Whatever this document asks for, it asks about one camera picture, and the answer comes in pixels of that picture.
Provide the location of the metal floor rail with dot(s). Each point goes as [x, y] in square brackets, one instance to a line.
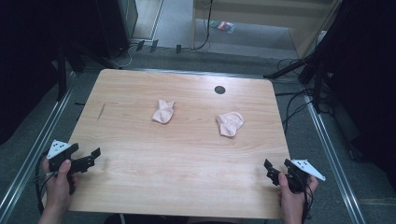
[333, 158]
[31, 155]

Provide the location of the black cabinet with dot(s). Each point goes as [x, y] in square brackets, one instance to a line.
[115, 28]

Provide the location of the person's left hand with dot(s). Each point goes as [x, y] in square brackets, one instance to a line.
[59, 186]

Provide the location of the dark curtain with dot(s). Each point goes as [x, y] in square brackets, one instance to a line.
[364, 77]
[25, 62]

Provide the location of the person's right hand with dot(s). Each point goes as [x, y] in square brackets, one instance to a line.
[291, 199]

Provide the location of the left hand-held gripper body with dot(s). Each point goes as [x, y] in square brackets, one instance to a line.
[57, 148]

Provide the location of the colourful packet on floor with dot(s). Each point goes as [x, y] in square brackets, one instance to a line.
[222, 25]

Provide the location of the black round table grommet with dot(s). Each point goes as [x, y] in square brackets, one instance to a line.
[219, 90]

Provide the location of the pale pink crumpled cloth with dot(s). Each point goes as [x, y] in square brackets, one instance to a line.
[163, 111]
[229, 123]

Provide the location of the black tripod stand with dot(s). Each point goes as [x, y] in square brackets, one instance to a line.
[317, 77]

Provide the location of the small black floor plug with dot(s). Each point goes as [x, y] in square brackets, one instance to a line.
[178, 49]
[140, 45]
[154, 45]

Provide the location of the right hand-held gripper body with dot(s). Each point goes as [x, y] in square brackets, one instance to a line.
[306, 168]

